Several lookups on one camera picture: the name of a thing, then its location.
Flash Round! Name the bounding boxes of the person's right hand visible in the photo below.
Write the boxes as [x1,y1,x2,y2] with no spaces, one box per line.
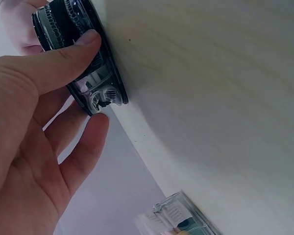
[0,0,51,55]

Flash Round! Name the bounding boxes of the person's left hand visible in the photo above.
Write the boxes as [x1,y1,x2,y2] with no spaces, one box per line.
[0,29,110,235]

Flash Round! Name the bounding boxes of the black round container clear lid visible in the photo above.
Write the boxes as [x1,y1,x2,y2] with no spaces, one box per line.
[31,0,129,117]

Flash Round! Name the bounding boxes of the clear plastic box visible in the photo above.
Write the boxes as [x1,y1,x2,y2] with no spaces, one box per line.
[134,190,222,235]

